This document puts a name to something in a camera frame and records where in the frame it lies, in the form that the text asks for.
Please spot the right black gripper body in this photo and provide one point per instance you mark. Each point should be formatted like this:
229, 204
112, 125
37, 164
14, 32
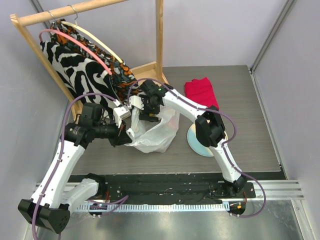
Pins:
144, 107

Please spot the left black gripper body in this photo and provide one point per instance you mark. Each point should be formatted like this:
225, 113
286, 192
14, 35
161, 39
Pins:
114, 141

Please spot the white plastic bag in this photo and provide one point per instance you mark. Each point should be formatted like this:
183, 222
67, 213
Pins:
149, 137

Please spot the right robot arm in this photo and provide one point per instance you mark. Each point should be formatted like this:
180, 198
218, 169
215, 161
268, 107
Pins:
209, 126

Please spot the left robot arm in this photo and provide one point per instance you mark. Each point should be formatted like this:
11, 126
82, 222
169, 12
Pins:
49, 207

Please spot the orange patterned garment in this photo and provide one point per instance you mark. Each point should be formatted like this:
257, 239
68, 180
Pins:
122, 78

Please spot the wooden clothes rack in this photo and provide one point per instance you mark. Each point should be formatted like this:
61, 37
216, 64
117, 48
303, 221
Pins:
21, 24

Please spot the red cloth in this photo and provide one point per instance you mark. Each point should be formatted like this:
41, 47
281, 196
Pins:
201, 92

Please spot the blue and cream plate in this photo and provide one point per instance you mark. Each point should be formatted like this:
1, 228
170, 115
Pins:
195, 145

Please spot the black white zebra garment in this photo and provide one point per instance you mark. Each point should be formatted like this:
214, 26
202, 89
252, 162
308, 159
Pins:
81, 75

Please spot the cream hanger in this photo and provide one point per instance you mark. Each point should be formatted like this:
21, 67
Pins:
95, 37

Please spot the pink hanger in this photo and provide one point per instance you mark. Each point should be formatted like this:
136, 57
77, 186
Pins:
77, 43

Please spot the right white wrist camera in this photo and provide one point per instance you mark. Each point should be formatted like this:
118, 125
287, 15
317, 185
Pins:
135, 102

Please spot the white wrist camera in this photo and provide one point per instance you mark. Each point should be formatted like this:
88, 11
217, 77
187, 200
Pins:
135, 102
120, 113

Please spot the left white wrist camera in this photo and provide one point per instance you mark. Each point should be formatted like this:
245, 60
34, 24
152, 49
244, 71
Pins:
120, 113

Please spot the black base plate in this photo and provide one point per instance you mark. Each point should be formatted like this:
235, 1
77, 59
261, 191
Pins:
103, 194

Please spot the white slotted cable duct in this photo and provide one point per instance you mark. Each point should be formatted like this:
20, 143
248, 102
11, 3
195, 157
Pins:
142, 208

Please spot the aluminium rail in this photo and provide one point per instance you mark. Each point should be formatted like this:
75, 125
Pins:
272, 190

